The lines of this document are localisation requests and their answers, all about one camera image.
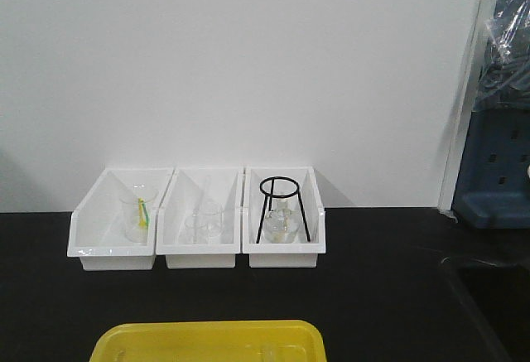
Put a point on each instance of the white storage bin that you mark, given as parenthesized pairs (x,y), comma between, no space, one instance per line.
(97,238)
(298,254)
(178,203)

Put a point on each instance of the grey pegboard drying rack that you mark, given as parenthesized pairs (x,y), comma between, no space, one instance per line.
(492,189)

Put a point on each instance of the plastic bag with tubing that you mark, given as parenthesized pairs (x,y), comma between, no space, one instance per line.
(504,76)

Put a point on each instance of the glass flask in right bin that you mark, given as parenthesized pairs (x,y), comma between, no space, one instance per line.
(281,224)

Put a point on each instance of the right white storage bin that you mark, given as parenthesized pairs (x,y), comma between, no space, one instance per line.
(298,254)

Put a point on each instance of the glass beaker with yellow stick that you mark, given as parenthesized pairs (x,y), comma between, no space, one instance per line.
(128,199)

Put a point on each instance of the yellow green stick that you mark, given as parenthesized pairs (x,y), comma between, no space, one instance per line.
(143,217)

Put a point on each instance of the left white storage bin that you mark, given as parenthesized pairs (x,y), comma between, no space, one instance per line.
(97,238)

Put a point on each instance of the glass beakers in middle bin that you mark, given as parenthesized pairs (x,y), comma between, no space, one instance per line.
(205,223)

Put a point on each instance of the glass test tube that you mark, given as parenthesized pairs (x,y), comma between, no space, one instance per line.
(271,353)

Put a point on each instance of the black lab sink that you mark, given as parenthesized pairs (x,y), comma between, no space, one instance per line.
(495,296)

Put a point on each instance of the yellow plastic tray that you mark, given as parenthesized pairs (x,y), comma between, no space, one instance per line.
(209,341)

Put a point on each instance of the middle white storage bin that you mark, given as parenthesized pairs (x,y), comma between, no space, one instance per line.
(178,203)

